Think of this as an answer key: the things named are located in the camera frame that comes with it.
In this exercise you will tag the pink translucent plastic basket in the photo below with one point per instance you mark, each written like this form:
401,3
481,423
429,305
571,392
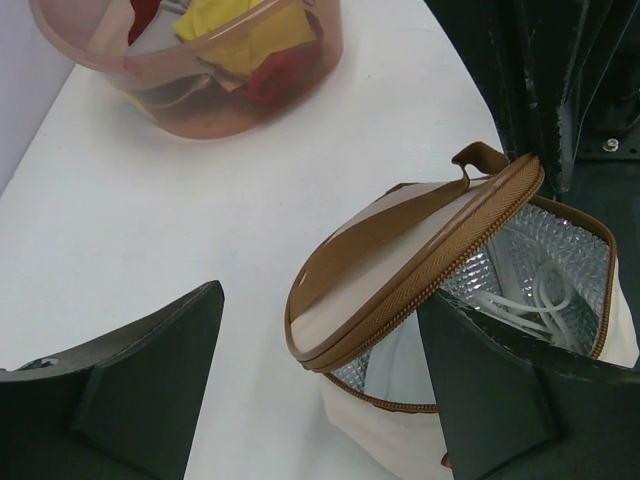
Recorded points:
248,70

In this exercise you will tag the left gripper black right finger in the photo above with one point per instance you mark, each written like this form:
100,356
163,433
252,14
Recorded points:
514,407

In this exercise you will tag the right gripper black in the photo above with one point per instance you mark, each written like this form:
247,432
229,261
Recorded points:
495,41

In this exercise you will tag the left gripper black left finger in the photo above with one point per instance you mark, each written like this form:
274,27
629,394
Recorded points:
124,405

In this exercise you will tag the beige round mesh laundry bag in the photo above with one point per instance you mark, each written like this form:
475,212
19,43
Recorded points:
352,312

